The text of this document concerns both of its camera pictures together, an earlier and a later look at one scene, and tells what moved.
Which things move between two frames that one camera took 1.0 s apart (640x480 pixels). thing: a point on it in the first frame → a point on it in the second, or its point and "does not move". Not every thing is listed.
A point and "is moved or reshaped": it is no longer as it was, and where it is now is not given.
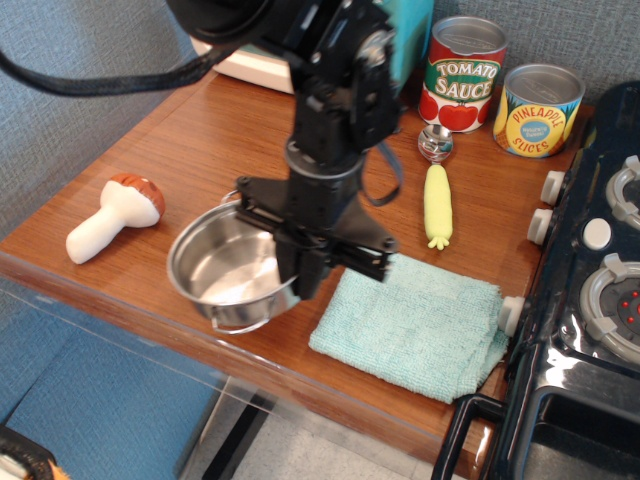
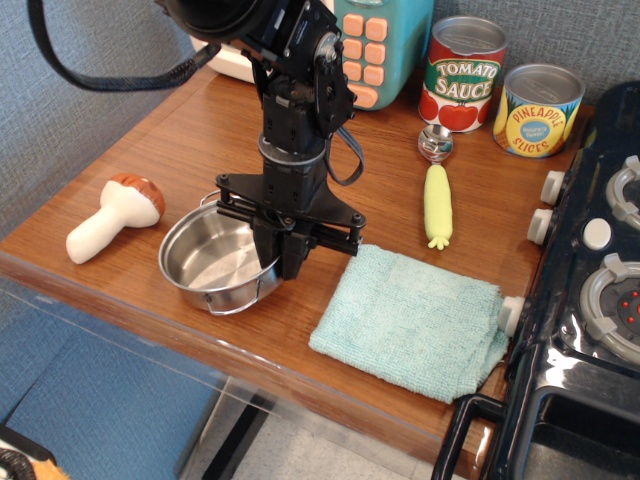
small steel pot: [223, 260] is moved or reshaped
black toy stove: [572, 390] does not move
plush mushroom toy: [127, 199] does not move
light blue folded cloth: [421, 330] does not move
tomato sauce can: [466, 58] does not move
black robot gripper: [315, 207] → [293, 190]
